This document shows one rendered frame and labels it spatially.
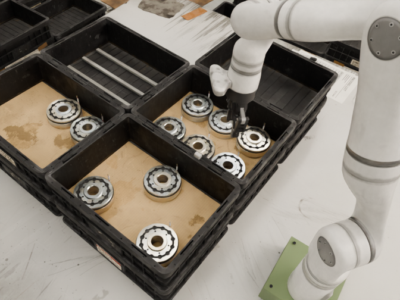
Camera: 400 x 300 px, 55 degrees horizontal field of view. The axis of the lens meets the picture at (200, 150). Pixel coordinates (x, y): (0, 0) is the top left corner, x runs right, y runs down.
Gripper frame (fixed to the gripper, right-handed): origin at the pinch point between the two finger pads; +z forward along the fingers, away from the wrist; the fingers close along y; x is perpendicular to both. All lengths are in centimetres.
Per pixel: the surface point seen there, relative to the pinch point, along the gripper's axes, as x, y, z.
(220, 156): 1.4, 0.4, 14.3
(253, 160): -9.2, 0.7, 17.2
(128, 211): 28.1, -13.8, 17.2
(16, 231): 60, -10, 30
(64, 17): 67, 149, 63
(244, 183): -1.5, -13.8, 7.2
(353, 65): -90, 86, 51
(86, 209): 37.2, -18.4, 7.2
